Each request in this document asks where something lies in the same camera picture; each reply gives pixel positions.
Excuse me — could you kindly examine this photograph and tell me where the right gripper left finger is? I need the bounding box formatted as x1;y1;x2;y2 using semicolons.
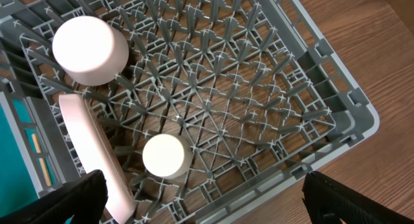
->
1;170;109;224

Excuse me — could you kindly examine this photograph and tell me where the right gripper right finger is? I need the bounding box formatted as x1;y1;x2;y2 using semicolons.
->
302;171;413;224

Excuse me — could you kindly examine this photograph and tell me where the large pink plate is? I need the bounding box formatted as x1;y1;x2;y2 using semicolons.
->
59;94;136;223

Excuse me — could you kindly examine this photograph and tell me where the white cup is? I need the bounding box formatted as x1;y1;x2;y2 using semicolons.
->
142;133;193;179

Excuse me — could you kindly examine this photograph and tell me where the pink bowl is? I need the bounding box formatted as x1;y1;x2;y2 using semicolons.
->
52;16;129;86

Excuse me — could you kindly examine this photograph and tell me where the grey dishwasher rack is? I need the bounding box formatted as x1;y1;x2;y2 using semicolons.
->
1;0;380;223

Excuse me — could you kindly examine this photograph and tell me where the teal plastic tray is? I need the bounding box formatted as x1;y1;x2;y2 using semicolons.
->
0;99;74;224

